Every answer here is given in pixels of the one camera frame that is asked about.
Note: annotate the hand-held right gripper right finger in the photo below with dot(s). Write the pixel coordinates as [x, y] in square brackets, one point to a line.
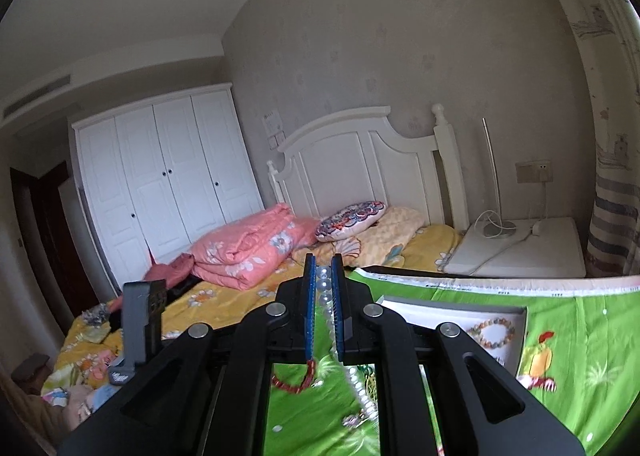
[339, 311]

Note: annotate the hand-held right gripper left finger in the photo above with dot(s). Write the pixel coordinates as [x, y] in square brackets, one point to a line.
[310, 311]

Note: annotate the grey cardboard box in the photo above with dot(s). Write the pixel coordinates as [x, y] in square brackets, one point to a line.
[480, 314]

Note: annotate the red cloth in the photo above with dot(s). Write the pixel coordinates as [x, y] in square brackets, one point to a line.
[170, 271]

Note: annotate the yellow floral bedsheet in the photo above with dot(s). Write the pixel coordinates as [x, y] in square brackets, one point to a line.
[225, 301]

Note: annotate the embroidered round pillow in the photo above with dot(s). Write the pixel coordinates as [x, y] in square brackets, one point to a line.
[350, 221]

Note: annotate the pink floral quilt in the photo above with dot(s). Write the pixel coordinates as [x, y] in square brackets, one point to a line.
[240, 246]

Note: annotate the yellow pillow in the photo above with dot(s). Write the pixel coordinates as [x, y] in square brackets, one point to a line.
[395, 231]

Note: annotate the dark wooden door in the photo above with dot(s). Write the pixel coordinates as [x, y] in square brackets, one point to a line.
[45, 236]

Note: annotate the white wardrobe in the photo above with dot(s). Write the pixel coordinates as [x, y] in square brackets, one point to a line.
[170, 176]

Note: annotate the white bed headboard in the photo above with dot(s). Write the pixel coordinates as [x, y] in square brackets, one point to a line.
[350, 161]

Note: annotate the white pole lamp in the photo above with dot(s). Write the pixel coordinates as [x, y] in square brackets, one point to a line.
[502, 230]

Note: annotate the white nightstand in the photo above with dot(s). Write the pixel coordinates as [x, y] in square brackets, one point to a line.
[525, 251]

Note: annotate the ceiling air vent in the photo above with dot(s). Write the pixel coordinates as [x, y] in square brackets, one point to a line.
[35, 96]

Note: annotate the printed curtain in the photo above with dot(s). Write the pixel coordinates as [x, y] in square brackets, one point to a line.
[610, 161]

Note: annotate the wall switch panel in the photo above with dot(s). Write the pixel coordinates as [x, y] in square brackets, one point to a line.
[274, 126]

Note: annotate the wall power socket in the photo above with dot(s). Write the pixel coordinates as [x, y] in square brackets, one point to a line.
[530, 172]

